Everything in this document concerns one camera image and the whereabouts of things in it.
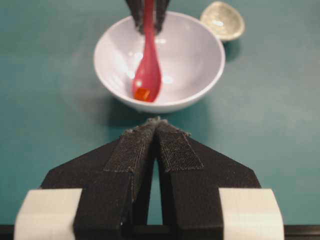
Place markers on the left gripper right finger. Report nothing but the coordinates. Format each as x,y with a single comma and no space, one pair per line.
206,195

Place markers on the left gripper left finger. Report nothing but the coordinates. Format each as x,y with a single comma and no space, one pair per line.
93,195

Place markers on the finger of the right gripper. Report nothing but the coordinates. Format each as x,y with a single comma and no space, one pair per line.
136,8
160,10

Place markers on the pink plastic spoon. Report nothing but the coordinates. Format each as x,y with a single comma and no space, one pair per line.
148,74

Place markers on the small red block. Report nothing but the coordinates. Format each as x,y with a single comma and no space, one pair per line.
142,94

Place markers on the white round bowl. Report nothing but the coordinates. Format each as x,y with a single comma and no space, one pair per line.
191,58

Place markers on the speckled teardrop ceramic dish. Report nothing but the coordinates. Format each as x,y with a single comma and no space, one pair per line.
224,21

